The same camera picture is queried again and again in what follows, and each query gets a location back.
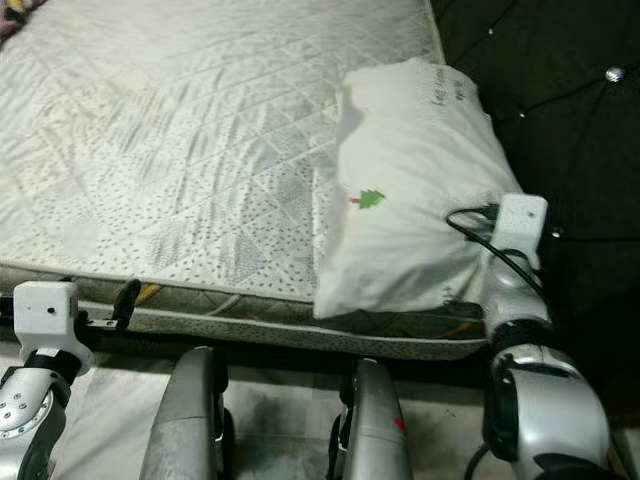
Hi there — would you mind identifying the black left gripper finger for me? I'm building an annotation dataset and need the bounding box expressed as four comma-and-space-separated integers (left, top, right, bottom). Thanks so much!
112, 278, 141, 329

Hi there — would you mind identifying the white pillow green tree print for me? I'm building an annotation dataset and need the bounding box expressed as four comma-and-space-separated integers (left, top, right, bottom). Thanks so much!
312, 57, 526, 321

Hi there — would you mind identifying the white quilted mattress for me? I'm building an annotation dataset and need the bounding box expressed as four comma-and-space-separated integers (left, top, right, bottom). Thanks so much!
0, 0, 521, 361

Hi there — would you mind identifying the silver robot right leg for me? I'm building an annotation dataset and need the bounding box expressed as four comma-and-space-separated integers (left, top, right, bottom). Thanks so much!
325, 358, 411, 480

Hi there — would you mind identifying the purple cartoon print blanket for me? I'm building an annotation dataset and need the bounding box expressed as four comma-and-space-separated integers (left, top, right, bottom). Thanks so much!
0, 0, 41, 41

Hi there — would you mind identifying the black tufted headboard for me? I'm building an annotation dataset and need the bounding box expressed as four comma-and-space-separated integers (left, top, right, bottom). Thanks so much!
430, 0, 640, 431

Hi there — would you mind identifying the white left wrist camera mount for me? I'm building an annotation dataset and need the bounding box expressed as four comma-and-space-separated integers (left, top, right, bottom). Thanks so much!
12, 281, 83, 363

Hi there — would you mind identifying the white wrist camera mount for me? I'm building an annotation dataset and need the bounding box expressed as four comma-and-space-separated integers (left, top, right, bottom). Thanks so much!
12, 281, 83, 363
490, 193, 549, 263

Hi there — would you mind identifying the grey bed frame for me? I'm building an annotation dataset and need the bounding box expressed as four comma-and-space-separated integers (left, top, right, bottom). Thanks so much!
0, 312, 521, 396

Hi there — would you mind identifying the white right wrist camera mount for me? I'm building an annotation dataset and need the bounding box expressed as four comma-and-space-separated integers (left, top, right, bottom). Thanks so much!
490, 193, 549, 263

